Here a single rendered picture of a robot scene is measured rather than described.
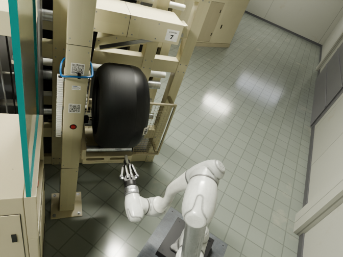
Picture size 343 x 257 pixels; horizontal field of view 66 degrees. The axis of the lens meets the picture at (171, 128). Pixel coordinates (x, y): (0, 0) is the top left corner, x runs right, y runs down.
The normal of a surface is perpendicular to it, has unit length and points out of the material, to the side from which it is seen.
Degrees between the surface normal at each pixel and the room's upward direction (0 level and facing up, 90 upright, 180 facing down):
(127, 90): 32
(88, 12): 90
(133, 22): 90
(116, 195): 0
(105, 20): 90
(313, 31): 90
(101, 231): 0
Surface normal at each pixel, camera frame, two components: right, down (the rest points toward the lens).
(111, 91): 0.14, -0.23
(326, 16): -0.46, 0.46
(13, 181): 0.29, -0.73
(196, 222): -0.25, 0.50
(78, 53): 0.28, 0.68
